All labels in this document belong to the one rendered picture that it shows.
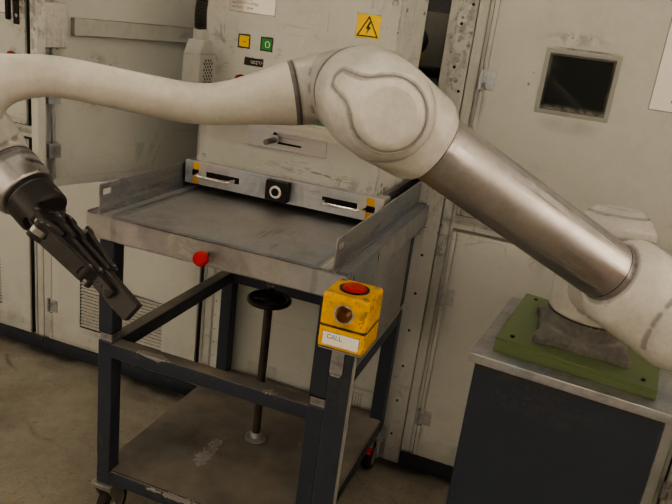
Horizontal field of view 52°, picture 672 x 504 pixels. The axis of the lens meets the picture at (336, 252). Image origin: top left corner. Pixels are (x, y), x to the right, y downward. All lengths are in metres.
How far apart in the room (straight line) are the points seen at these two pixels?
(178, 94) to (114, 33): 0.85
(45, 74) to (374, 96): 0.43
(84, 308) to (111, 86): 1.71
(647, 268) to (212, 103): 0.70
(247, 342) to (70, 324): 0.71
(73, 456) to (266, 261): 1.08
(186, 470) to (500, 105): 1.24
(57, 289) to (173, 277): 0.50
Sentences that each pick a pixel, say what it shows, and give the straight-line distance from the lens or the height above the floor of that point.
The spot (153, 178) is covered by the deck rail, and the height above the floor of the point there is 0.89.
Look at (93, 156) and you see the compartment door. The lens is 1.93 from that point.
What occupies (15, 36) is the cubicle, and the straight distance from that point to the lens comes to 2.61.
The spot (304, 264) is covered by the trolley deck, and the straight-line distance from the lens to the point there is 1.38.
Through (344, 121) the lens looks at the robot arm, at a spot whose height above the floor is 1.20.
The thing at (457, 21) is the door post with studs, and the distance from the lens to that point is 1.93.
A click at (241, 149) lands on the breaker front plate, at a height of 0.98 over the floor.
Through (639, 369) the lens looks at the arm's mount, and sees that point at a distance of 1.43.
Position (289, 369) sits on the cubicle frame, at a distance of 2.30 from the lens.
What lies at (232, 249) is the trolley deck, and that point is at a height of 0.84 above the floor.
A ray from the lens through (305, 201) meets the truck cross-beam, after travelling 1.71.
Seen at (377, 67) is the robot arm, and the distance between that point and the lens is 0.88.
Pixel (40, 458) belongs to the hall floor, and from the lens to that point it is 2.29.
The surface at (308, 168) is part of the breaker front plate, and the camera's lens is 1.71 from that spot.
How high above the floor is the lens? 1.32
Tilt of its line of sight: 19 degrees down
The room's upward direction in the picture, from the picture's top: 7 degrees clockwise
